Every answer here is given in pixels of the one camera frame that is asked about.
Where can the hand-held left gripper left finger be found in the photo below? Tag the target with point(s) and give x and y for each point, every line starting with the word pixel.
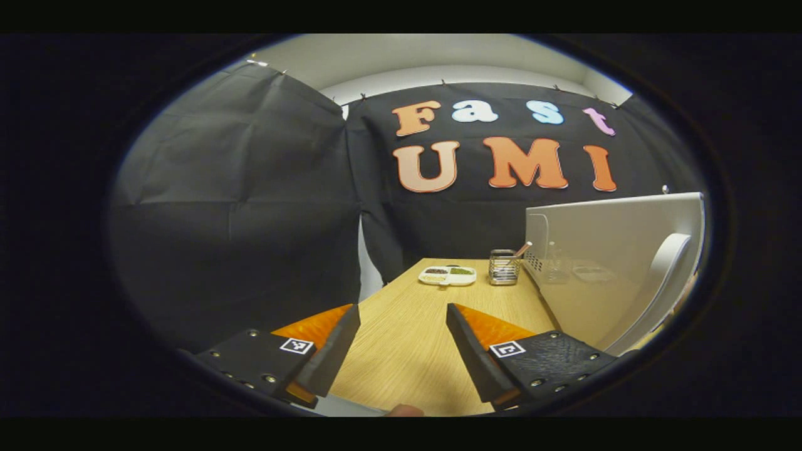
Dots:
pixel 335 357

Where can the white divided dish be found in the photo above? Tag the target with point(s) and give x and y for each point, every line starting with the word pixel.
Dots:
pixel 446 275

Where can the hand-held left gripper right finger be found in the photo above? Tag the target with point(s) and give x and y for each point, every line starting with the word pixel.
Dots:
pixel 473 357

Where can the metal mesh utensil holder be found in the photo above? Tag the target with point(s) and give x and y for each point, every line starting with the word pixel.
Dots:
pixel 504 272

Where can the white microwave oven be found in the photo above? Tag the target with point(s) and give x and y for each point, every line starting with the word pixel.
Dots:
pixel 614 263

